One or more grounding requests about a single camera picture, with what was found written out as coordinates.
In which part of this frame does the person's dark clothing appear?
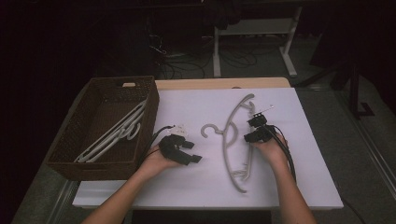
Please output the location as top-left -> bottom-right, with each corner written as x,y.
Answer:
132,209 -> 273,224

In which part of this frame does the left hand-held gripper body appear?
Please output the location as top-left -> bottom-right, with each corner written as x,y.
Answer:
158,124 -> 191,164

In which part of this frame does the brown wicker basket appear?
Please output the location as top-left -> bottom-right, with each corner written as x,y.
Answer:
46,75 -> 161,182

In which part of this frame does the dark metal stand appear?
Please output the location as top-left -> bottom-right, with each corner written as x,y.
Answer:
295,59 -> 376,120

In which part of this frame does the white table mat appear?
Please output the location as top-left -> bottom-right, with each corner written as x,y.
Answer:
72,87 -> 345,210

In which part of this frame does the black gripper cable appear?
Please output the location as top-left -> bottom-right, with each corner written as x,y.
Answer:
267,124 -> 297,183
136,124 -> 176,169

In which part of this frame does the grey plastic clothes hanger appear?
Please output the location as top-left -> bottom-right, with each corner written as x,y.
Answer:
81,105 -> 148,164
200,92 -> 257,194
74,98 -> 148,163

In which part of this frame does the metal floor rail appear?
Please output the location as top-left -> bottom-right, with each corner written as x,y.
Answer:
46,179 -> 79,224
337,90 -> 396,190

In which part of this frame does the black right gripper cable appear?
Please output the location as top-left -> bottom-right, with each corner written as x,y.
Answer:
267,124 -> 297,183

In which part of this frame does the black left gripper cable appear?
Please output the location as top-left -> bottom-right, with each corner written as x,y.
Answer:
136,124 -> 176,169

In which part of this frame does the tangle of black floor cables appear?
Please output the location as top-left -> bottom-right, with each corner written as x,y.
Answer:
146,31 -> 281,80

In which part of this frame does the white desk frame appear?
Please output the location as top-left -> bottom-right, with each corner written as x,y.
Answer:
212,6 -> 304,78

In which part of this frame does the person's right hand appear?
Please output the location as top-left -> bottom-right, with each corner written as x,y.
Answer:
251,135 -> 290,168

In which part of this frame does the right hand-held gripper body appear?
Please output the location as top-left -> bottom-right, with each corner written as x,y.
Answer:
259,105 -> 278,144

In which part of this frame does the person's left hand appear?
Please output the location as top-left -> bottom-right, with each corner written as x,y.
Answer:
138,148 -> 184,180

